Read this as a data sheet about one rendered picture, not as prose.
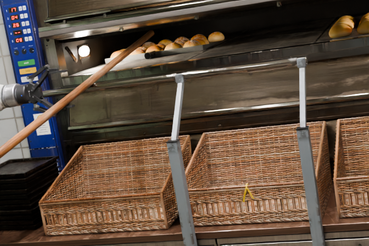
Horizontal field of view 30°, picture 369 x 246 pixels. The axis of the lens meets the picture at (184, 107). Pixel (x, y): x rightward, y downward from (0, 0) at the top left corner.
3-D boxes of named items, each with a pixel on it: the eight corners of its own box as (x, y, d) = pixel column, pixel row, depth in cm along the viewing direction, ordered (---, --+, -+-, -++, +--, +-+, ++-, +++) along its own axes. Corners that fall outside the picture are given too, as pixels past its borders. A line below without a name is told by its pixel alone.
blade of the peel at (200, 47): (203, 50, 354) (202, 44, 354) (105, 63, 370) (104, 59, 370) (218, 42, 388) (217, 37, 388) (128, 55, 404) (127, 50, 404)
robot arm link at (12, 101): (15, 105, 275) (28, 103, 273) (3, 110, 266) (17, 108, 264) (11, 83, 273) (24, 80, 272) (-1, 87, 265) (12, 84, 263)
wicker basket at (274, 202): (211, 190, 316) (201, 131, 311) (335, 181, 298) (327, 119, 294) (179, 228, 270) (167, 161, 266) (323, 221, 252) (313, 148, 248)
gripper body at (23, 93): (22, 82, 271) (43, 79, 268) (27, 103, 272) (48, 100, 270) (13, 85, 264) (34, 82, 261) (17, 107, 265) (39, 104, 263)
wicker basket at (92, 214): (90, 199, 333) (79, 144, 329) (201, 191, 316) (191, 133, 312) (42, 237, 288) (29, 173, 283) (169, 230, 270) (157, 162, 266)
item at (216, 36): (207, 43, 402) (205, 33, 401) (210, 41, 408) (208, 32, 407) (223, 40, 398) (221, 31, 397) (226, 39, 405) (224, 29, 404)
